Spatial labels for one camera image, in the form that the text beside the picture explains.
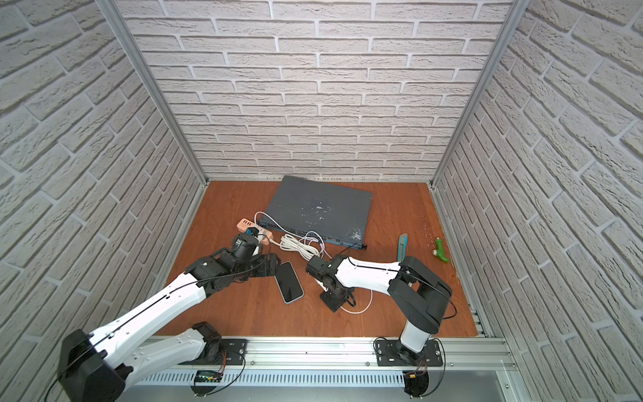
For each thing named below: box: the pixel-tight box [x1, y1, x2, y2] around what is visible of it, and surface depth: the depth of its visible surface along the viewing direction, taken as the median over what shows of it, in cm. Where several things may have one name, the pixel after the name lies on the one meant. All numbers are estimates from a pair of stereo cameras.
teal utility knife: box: [397, 232, 409, 263], surface depth 99 cm
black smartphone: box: [274, 260, 305, 305], surface depth 89 cm
